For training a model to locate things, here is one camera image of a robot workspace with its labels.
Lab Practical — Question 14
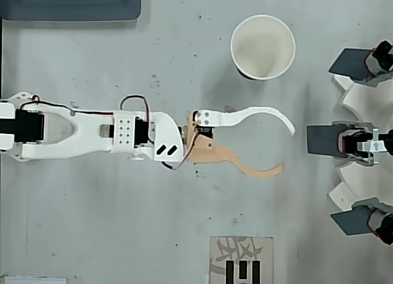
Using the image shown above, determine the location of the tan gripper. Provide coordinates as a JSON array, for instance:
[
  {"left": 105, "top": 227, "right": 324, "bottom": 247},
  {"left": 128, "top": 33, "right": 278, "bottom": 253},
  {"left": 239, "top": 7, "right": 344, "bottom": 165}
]
[{"left": 183, "top": 105, "right": 296, "bottom": 179}]

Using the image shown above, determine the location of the black paper cup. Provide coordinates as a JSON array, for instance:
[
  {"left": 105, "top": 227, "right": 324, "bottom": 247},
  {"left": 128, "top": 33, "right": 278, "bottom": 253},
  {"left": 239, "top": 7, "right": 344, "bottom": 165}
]
[{"left": 230, "top": 15, "right": 297, "bottom": 81}]

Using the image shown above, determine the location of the dark grey flat panel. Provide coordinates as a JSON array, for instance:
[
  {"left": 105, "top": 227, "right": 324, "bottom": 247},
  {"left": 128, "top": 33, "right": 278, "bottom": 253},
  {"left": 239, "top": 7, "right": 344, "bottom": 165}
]
[
  {"left": 306, "top": 125, "right": 343, "bottom": 157},
  {"left": 328, "top": 49, "right": 374, "bottom": 82},
  {"left": 330, "top": 203, "right": 374, "bottom": 236}
]

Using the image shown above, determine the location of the silver black pump unit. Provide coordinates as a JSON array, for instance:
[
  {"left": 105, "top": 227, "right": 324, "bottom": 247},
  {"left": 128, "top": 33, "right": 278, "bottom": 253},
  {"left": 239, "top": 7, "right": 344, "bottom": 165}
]
[
  {"left": 333, "top": 120, "right": 393, "bottom": 165},
  {"left": 365, "top": 40, "right": 393, "bottom": 82},
  {"left": 367, "top": 200, "right": 393, "bottom": 245}
]

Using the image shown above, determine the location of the printed cardboard card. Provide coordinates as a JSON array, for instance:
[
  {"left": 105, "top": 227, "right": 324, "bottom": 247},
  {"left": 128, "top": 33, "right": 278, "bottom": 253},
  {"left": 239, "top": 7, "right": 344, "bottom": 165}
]
[{"left": 209, "top": 236, "right": 274, "bottom": 284}]

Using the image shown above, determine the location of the white dispenser machine base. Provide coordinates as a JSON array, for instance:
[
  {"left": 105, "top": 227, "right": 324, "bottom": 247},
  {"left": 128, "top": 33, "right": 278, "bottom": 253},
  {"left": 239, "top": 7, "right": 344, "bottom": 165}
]
[{"left": 329, "top": 73, "right": 393, "bottom": 213}]

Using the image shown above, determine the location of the dark blue tray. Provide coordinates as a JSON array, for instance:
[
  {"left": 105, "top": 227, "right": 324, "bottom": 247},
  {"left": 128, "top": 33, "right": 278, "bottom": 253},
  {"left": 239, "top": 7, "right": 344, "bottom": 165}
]
[{"left": 0, "top": 0, "right": 152, "bottom": 30}]

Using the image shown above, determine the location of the red black servo cable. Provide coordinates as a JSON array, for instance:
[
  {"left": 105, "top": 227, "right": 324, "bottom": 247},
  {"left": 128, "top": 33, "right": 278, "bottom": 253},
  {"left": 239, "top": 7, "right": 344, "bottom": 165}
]
[
  {"left": 160, "top": 128, "right": 200, "bottom": 172},
  {"left": 20, "top": 94, "right": 115, "bottom": 116},
  {"left": 119, "top": 94, "right": 156, "bottom": 146}
]

